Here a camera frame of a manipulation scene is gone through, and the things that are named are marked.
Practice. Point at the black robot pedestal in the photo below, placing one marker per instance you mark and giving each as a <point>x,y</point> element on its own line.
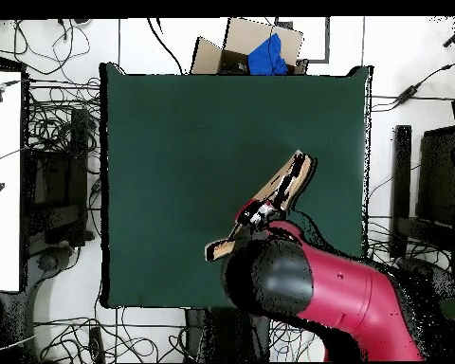
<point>220,333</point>

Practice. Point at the black power strip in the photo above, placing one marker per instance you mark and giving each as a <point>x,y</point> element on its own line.
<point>96,343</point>

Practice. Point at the blue garment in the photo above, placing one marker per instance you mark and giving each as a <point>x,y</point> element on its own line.
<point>267,57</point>

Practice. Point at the tan terry towel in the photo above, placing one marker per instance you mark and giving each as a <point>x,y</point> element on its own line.
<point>284,178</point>

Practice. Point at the black round floor device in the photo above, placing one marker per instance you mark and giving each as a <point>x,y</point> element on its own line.
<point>53,259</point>

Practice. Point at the dark green table cloth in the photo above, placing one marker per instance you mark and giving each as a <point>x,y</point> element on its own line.
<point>174,151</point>

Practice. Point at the white side table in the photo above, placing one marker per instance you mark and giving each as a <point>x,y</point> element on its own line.
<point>2,189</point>

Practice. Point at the black upright bar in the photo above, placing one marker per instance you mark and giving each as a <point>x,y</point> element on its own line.
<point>402,170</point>

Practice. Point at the black equipment rack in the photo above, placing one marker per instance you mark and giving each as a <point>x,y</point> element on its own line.
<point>76,170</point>

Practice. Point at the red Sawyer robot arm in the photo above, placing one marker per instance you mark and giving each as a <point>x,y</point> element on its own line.
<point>345,295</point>

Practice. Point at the open cardboard box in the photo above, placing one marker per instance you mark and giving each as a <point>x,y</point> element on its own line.
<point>242,38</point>

